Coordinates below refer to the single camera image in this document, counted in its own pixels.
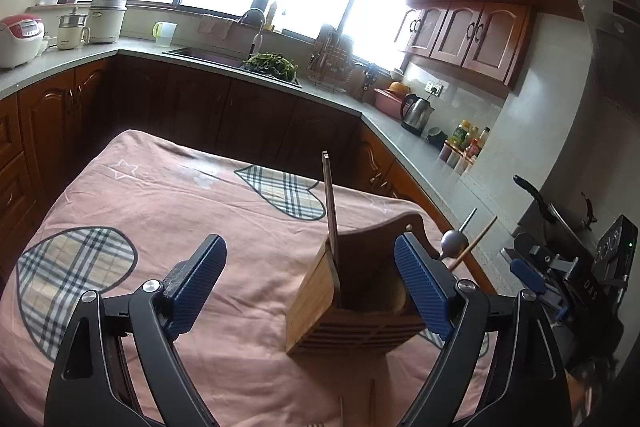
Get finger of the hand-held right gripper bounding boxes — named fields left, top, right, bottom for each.
left=510, top=258, right=549, bottom=295
left=545, top=284, right=569, bottom=323

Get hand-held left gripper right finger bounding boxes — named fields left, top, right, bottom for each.
left=393, top=233, right=573, bottom=427

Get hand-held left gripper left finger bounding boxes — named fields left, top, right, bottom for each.
left=44, top=234, right=228, bottom=427

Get silver metal spoon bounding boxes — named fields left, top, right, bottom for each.
left=439, top=229, right=468, bottom=260

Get wooden utensil holder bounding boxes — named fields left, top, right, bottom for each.
left=285, top=212, right=446, bottom=355

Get black wok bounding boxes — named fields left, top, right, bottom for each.
left=513, top=175, right=601, bottom=248

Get pink heart-print tablecloth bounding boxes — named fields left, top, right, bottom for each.
left=0, top=128, right=501, bottom=427

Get grey kitchen countertop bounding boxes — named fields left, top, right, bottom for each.
left=0, top=36, right=531, bottom=268

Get row of condiment bottles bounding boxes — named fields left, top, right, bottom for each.
left=465, top=127, right=491, bottom=162

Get green bottle yellow cap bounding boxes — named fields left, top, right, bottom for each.
left=447, top=119, right=472, bottom=150

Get steel electric kettle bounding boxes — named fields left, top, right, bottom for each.
left=400, top=93, right=436, bottom=136

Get wooden lower kitchen cabinets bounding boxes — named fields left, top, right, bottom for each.
left=0, top=54, right=451, bottom=268

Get pink plastic basin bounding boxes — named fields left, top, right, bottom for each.
left=374, top=87, right=408, bottom=114

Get knife block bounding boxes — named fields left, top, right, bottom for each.
left=361, top=63, right=380, bottom=102

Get range hood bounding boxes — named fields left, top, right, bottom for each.
left=577, top=0, right=640, bottom=118

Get kitchen sink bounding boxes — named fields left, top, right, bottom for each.
left=162, top=46, right=303, bottom=88

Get green leafy vegetables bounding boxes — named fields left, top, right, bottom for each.
left=241, top=52, right=299, bottom=82

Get metal dish rack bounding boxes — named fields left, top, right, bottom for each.
left=306, top=24, right=358, bottom=92

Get silver kitchen faucet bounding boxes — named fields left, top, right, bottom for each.
left=239, top=8, right=267, bottom=58

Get yellow-green plastic pitcher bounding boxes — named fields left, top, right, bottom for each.
left=152, top=21, right=178, bottom=46

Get pink rag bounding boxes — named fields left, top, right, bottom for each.
left=197, top=14, right=236, bottom=40

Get large white cooker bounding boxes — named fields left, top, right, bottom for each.
left=87, top=0, right=128, bottom=44

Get small white electric pot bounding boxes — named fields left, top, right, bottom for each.
left=56, top=7, right=92, bottom=50

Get white and red rice cooker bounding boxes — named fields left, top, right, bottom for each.
left=0, top=13, right=46, bottom=69

